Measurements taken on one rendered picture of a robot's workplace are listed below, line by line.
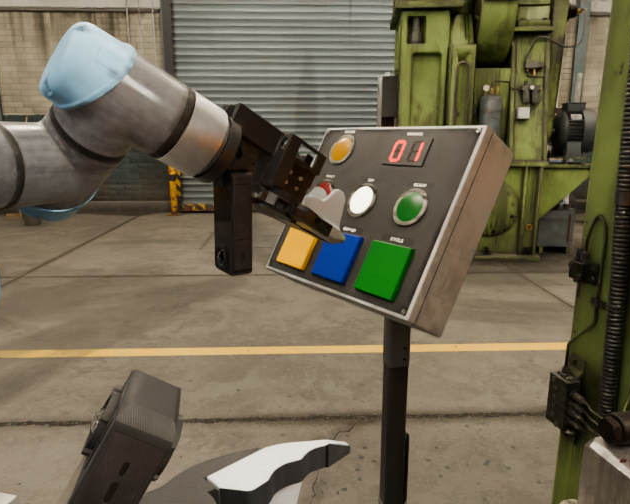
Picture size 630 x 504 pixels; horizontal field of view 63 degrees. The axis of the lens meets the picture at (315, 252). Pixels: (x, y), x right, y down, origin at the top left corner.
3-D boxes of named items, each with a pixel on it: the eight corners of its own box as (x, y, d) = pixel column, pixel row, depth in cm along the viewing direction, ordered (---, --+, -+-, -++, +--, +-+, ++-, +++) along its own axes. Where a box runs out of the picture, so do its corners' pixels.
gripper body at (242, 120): (332, 160, 57) (249, 100, 50) (301, 230, 57) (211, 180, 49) (293, 158, 63) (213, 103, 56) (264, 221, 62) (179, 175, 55)
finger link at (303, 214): (341, 227, 59) (284, 192, 53) (335, 239, 59) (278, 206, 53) (316, 221, 63) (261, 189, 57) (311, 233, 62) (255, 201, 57)
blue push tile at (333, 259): (340, 283, 75) (360, 236, 76) (309, 272, 81) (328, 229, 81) (348, 287, 76) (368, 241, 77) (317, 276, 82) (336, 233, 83)
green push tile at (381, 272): (389, 300, 67) (411, 247, 68) (352, 287, 73) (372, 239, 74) (398, 304, 68) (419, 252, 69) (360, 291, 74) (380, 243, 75)
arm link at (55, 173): (-54, 170, 47) (-3, 86, 42) (52, 164, 57) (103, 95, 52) (-9, 240, 47) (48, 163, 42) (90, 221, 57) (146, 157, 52)
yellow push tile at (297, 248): (300, 269, 83) (319, 226, 83) (275, 260, 89) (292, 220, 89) (308, 273, 84) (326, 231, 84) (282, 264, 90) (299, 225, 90)
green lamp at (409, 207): (405, 225, 70) (406, 193, 69) (393, 220, 74) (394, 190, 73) (426, 225, 70) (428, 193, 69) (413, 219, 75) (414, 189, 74)
